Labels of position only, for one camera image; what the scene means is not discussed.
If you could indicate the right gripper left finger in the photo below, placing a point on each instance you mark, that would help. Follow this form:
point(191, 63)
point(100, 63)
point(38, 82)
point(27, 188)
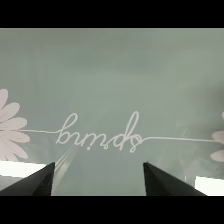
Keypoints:
point(35, 183)

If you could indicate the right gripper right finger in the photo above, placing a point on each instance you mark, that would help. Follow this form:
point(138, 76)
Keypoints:
point(163, 183)

